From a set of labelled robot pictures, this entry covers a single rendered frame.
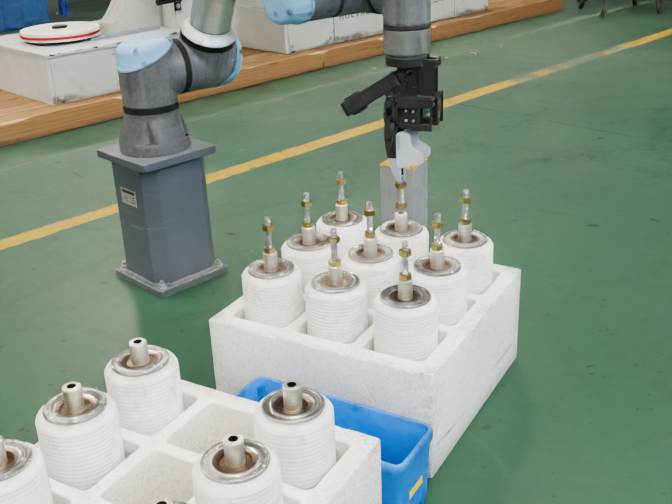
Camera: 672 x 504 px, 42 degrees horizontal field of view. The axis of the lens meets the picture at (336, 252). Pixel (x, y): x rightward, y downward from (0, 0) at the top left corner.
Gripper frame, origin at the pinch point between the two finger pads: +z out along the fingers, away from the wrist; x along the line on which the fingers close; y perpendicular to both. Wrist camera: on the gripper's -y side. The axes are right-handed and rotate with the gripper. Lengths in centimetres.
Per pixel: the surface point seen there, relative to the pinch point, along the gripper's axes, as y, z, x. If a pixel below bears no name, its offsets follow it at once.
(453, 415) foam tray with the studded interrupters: 16.9, 29.2, -25.3
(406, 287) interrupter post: 9.8, 8.3, -25.8
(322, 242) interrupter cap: -10.1, 10.0, -10.0
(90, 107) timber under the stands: -159, 28, 123
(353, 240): -7.7, 12.8, -1.6
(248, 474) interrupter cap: 6, 10, -69
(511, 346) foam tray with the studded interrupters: 20.4, 31.3, 1.7
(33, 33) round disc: -187, 4, 132
